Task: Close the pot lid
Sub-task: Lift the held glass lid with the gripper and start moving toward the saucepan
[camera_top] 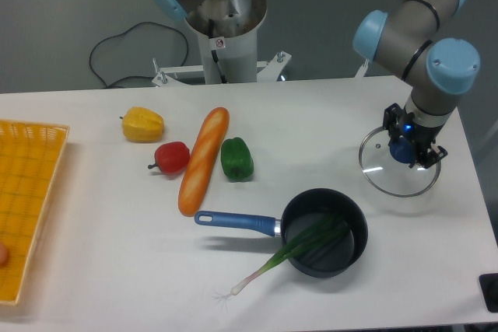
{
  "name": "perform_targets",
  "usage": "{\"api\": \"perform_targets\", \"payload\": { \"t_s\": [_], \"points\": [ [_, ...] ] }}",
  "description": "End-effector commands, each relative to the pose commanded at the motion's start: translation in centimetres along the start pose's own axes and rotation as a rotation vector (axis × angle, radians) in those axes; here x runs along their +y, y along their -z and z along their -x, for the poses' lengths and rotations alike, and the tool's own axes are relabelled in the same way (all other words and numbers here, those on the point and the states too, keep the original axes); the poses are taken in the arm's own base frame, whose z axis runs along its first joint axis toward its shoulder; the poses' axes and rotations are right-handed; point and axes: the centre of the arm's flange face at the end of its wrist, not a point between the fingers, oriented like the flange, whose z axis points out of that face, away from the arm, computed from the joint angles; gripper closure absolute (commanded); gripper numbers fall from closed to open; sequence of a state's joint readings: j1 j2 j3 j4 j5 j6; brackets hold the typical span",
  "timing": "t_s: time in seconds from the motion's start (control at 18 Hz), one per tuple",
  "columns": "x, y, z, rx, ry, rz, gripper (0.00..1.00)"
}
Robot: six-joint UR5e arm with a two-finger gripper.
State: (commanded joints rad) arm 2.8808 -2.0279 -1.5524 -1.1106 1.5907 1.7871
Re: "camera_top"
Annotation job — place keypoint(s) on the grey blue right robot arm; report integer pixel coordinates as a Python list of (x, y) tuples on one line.
[(439, 73)]

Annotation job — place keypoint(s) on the green toy bell pepper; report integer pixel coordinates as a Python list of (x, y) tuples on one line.
[(236, 159)]

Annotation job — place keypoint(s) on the toy baguette bread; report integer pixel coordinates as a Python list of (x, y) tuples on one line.
[(203, 156)]

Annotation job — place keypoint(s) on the yellow toy bell pepper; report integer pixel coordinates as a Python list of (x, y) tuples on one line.
[(141, 125)]

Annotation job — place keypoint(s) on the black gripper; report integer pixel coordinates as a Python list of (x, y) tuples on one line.
[(411, 142)]

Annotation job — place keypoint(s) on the red toy bell pepper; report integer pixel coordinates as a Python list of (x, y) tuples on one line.
[(171, 158)]

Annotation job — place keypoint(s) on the black object at table edge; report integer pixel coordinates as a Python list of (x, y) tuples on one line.
[(489, 286)]

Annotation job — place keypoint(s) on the glass pot lid blue knob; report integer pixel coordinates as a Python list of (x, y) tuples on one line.
[(389, 166)]

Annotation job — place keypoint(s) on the dark pot with blue handle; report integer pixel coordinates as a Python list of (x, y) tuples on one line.
[(309, 204)]

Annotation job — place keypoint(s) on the yellow wicker basket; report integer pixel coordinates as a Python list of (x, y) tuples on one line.
[(30, 156)]

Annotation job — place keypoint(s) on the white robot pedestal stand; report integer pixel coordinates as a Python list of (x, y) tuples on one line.
[(227, 35)]

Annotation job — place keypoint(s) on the green spring onion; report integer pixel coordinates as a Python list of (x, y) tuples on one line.
[(307, 239)]

